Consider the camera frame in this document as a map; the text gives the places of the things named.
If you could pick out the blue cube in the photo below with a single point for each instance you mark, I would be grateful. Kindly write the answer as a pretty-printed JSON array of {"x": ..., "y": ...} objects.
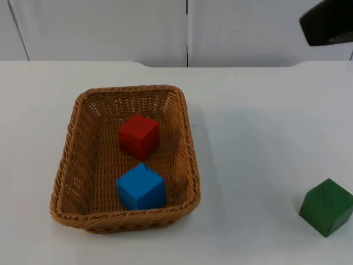
[{"x": 142, "y": 187}]

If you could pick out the green cube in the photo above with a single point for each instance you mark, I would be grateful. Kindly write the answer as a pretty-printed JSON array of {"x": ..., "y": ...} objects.
[{"x": 325, "y": 207}]

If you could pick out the red cube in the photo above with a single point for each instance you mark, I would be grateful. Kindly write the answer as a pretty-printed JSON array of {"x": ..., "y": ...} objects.
[{"x": 139, "y": 136}]

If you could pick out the brown wicker basket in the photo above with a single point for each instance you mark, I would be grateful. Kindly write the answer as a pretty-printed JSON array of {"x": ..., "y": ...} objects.
[{"x": 91, "y": 165}]

